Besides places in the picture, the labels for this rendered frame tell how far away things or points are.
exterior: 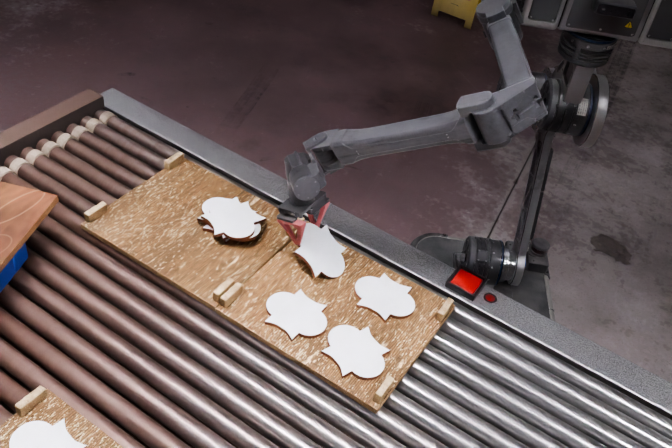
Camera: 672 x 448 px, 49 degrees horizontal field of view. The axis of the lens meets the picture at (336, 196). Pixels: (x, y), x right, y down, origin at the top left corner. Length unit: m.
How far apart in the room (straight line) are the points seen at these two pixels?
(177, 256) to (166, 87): 2.40
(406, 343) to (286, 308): 0.27
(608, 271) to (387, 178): 1.08
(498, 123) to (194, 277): 0.75
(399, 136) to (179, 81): 2.73
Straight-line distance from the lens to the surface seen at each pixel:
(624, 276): 3.46
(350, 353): 1.56
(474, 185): 3.64
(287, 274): 1.70
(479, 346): 1.69
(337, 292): 1.68
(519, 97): 1.41
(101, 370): 1.57
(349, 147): 1.55
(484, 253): 2.67
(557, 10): 1.92
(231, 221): 1.76
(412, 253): 1.84
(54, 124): 2.16
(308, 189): 1.53
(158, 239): 1.78
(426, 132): 1.46
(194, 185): 1.93
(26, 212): 1.73
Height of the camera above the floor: 2.16
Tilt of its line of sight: 40 degrees down
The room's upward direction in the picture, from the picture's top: 9 degrees clockwise
